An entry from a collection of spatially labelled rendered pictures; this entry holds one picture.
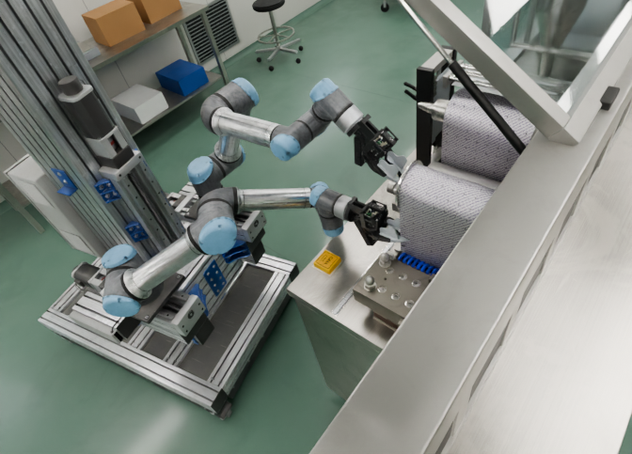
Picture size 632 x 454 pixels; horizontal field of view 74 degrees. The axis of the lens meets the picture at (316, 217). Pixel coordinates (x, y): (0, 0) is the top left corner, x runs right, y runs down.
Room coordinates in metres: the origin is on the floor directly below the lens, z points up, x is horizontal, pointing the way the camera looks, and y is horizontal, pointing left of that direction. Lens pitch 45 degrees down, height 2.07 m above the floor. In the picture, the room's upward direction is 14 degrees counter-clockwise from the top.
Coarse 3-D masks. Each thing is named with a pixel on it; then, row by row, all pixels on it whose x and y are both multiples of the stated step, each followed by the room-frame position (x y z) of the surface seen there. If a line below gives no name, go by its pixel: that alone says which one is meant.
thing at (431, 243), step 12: (408, 216) 0.78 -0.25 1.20; (408, 228) 0.78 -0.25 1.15; (420, 228) 0.75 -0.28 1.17; (432, 228) 0.73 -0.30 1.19; (444, 228) 0.70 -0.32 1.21; (420, 240) 0.75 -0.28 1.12; (432, 240) 0.73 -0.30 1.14; (444, 240) 0.70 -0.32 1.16; (456, 240) 0.67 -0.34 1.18; (408, 252) 0.78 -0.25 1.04; (420, 252) 0.75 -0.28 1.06; (432, 252) 0.72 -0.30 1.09; (444, 252) 0.70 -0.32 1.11; (432, 264) 0.72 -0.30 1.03
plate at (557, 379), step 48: (624, 144) 0.62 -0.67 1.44; (624, 192) 0.49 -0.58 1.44; (576, 240) 0.42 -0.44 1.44; (624, 240) 0.39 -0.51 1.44; (576, 288) 0.33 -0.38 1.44; (624, 288) 0.31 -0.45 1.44; (528, 336) 0.27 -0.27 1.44; (576, 336) 0.25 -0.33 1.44; (624, 336) 0.24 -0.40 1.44; (528, 384) 0.20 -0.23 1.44; (576, 384) 0.19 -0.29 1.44; (624, 384) 0.17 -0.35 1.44; (480, 432) 0.16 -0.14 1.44; (528, 432) 0.15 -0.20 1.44; (576, 432) 0.13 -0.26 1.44; (624, 432) 0.12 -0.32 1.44
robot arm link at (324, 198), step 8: (312, 192) 1.04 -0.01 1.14; (320, 192) 1.02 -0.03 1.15; (328, 192) 1.01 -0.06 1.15; (336, 192) 1.01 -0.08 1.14; (312, 200) 1.02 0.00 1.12; (320, 200) 1.00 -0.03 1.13; (328, 200) 0.98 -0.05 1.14; (336, 200) 0.97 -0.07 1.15; (320, 208) 0.99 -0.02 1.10; (328, 208) 0.97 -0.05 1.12; (328, 216) 0.98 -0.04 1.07
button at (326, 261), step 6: (324, 252) 0.95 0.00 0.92; (330, 252) 0.95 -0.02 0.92; (318, 258) 0.93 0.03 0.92; (324, 258) 0.93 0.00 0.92; (330, 258) 0.92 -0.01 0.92; (336, 258) 0.91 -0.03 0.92; (318, 264) 0.91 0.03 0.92; (324, 264) 0.90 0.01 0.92; (330, 264) 0.90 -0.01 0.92; (336, 264) 0.90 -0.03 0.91; (324, 270) 0.88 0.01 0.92; (330, 270) 0.88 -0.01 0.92
